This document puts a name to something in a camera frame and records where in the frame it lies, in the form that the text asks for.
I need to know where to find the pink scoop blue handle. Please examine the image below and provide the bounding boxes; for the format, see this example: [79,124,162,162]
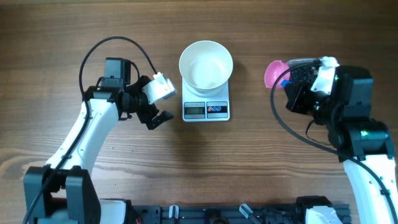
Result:
[264,60,291,89]

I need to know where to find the clear container of black beans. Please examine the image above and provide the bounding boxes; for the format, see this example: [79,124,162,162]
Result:
[286,58,321,86]

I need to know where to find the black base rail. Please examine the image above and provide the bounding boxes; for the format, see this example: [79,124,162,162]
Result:
[133,204,305,224]

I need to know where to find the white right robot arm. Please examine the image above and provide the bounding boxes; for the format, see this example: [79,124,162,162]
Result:
[282,65,397,223]

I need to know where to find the white digital kitchen scale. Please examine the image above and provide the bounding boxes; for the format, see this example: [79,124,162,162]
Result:
[182,80,230,122]

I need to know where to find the white bowl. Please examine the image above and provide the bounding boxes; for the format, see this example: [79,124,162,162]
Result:
[178,40,234,93]

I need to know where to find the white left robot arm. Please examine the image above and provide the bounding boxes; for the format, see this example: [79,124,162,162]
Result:
[23,57,177,223]

